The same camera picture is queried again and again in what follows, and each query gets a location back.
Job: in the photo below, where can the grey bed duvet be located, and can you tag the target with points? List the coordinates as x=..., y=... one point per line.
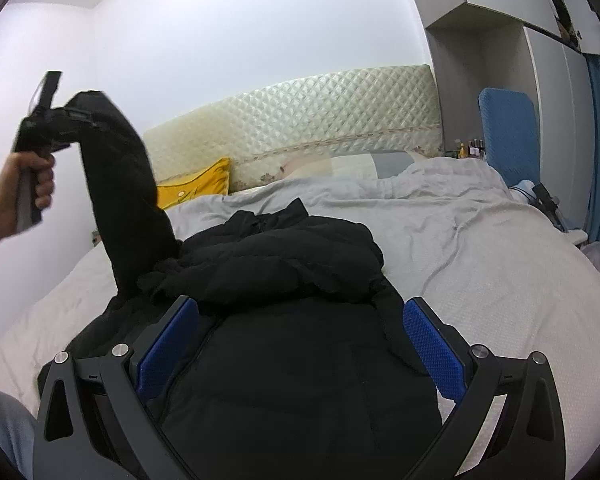
x=491, y=267

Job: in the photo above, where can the small bottles on shelf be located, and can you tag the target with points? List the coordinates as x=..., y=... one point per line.
x=473, y=148

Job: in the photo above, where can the cream quilted headboard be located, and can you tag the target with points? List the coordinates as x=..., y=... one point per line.
x=392, y=108

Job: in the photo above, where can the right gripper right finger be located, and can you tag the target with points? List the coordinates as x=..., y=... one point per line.
x=528, y=441

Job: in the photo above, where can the grey trousers leg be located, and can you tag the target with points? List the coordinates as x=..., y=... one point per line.
x=17, y=432

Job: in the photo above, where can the person left hand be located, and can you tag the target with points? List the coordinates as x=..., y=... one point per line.
x=22, y=163

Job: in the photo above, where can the blue padded chair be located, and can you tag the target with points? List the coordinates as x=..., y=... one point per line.
x=511, y=135

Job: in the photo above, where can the black puffer jacket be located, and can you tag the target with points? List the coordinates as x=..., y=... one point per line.
x=306, y=373

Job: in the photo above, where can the grey white pillow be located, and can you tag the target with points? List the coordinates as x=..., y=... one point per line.
x=371, y=165

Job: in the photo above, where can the grey white wardrobe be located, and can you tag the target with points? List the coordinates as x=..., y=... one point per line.
x=517, y=45

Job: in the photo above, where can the yellow crown pillow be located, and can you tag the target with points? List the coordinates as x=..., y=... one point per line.
x=212, y=180

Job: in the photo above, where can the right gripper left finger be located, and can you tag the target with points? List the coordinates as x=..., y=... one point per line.
x=94, y=420

